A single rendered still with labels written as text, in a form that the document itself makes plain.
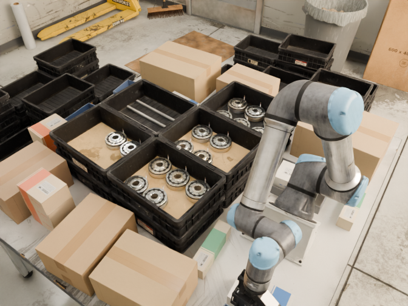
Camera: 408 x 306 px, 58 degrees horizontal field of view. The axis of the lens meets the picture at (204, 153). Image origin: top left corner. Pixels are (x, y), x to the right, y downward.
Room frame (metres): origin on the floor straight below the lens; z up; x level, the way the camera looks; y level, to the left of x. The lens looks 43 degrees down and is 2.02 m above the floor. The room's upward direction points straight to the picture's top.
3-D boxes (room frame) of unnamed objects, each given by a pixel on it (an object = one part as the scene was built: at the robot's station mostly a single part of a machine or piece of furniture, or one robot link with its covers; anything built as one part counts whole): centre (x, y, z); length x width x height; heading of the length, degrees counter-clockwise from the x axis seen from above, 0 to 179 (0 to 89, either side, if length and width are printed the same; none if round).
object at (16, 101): (2.35, 1.32, 0.31); 0.40 x 0.30 x 0.34; 146
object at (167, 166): (1.15, 0.19, 0.86); 0.10 x 0.10 x 0.01
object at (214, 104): (1.50, -0.22, 0.87); 0.40 x 0.30 x 0.11; 51
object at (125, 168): (1.03, 0.15, 0.87); 0.40 x 0.30 x 0.11; 51
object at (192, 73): (2.03, 0.14, 0.80); 0.40 x 0.30 x 0.20; 58
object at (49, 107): (2.13, 0.99, 0.37); 0.40 x 0.30 x 0.45; 146
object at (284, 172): (1.15, -0.43, 0.75); 0.20 x 0.12 x 0.09; 60
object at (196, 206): (1.03, 0.15, 0.92); 0.40 x 0.30 x 0.02; 51
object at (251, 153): (1.26, -0.04, 0.92); 0.40 x 0.30 x 0.02; 51
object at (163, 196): (0.97, 0.20, 0.86); 0.10 x 0.10 x 0.01
